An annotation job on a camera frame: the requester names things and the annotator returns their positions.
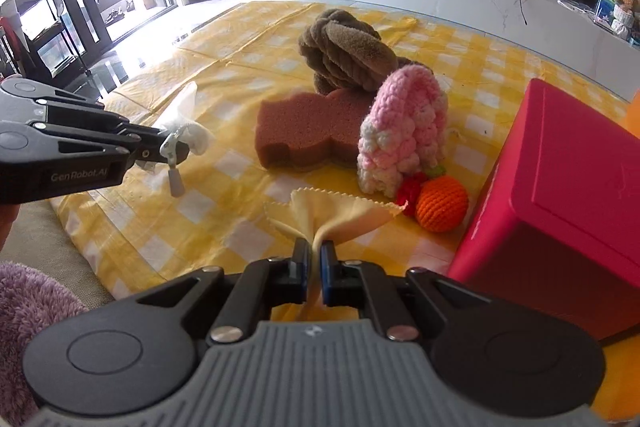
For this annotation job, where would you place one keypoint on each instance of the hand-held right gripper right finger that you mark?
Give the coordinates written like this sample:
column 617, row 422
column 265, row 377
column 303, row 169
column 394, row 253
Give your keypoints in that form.
column 327, row 274

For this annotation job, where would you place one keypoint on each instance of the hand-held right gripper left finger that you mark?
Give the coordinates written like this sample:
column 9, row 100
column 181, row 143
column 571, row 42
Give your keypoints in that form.
column 301, row 269

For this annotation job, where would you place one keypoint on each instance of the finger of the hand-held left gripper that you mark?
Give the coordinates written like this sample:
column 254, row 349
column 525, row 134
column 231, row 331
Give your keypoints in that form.
column 60, row 104
column 100, row 142

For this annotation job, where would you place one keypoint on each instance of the yellow cloth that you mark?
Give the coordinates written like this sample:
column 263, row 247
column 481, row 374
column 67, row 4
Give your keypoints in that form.
column 330, row 214

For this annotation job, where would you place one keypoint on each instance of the white plastic bag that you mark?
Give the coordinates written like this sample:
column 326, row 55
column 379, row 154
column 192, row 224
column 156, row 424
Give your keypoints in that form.
column 192, row 127

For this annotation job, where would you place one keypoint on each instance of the orange crochet ball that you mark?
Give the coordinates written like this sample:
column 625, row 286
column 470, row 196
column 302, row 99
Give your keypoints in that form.
column 442, row 204

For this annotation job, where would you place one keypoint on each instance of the brown sponge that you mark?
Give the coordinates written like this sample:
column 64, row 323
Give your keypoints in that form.
column 305, row 127

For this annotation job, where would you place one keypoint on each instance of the pink crochet hat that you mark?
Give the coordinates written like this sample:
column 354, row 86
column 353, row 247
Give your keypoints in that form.
column 405, row 127

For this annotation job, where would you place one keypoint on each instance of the brown knotted plush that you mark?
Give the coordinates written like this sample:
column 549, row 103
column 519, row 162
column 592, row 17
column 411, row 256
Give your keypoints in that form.
column 345, row 47

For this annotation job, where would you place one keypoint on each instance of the beige sofa cushion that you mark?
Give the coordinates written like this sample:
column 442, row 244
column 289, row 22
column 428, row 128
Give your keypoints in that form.
column 55, row 237

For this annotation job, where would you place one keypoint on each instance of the black metal rack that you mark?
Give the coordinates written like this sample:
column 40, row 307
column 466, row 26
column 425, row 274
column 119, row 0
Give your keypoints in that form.
column 45, row 32

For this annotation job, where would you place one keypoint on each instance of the red crochet strawberry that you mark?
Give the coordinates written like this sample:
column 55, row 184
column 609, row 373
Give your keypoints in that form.
column 410, row 194

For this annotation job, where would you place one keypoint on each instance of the yellow checkered tablecloth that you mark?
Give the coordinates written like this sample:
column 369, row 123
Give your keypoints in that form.
column 225, row 57

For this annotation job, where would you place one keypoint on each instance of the red square box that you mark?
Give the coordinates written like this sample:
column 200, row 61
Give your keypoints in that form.
column 565, row 197

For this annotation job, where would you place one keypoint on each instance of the brown teddy bear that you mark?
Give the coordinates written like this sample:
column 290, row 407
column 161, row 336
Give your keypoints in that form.
column 625, row 12

